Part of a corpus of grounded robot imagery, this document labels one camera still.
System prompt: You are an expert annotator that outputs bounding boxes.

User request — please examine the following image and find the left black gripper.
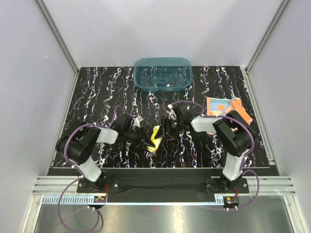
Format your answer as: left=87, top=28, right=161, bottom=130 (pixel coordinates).
left=124, top=126, right=155, bottom=150

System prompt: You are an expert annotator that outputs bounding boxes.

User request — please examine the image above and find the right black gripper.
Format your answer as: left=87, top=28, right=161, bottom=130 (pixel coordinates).
left=154, top=116, right=184, bottom=142

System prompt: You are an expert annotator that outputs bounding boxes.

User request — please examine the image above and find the yellow patterned towel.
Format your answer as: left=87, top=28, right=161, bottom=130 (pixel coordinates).
left=147, top=125, right=163, bottom=153

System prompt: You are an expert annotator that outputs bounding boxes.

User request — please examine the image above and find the orange dotted towel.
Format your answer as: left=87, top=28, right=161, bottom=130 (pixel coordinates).
left=207, top=97, right=253, bottom=125

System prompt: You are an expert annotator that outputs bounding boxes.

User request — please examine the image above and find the teal plastic basin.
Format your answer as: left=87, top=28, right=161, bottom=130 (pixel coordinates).
left=133, top=57, right=193, bottom=92

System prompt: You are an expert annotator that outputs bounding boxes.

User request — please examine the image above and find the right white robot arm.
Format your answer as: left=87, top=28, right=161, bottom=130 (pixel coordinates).
left=154, top=105, right=255, bottom=193

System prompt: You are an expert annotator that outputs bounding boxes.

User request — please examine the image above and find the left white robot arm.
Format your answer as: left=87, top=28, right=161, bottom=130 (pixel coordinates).
left=55, top=114, right=156, bottom=192

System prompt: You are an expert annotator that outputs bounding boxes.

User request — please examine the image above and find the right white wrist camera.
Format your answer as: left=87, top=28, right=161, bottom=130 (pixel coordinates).
left=167, top=104, right=178, bottom=120

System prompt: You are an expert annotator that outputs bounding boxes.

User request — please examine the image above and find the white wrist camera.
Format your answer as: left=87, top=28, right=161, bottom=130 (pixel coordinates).
left=167, top=104, right=178, bottom=120
left=132, top=116, right=143, bottom=128

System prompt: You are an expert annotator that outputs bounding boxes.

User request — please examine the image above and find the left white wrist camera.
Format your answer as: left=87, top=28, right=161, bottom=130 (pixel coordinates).
left=132, top=116, right=143, bottom=128

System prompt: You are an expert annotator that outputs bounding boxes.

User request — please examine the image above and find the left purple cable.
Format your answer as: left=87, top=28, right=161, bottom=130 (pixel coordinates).
left=58, top=104, right=132, bottom=231

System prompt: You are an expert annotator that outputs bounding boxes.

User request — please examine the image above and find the purple cable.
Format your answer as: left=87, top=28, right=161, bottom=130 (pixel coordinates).
left=58, top=104, right=132, bottom=231
left=170, top=100, right=259, bottom=211

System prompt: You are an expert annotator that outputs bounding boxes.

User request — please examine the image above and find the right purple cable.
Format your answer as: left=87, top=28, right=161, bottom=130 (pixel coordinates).
left=170, top=100, right=259, bottom=211

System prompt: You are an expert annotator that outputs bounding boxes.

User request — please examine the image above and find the aluminium front rail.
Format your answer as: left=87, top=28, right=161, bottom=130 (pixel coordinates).
left=32, top=176, right=295, bottom=206

